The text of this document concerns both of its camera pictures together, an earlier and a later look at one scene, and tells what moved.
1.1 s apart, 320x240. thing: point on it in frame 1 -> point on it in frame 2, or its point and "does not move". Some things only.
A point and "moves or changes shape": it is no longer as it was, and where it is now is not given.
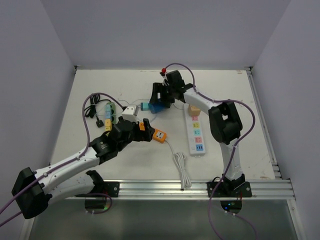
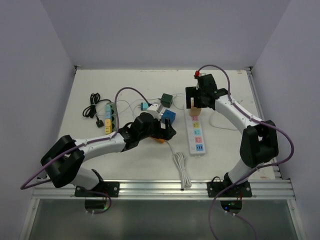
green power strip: (113, 113) does not move
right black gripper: (159, 88) -> (192, 92)
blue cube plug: (156, 107) moves or changes shape
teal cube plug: (144, 106) does not move
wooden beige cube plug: (194, 111) does not move
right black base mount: (237, 188) does not move
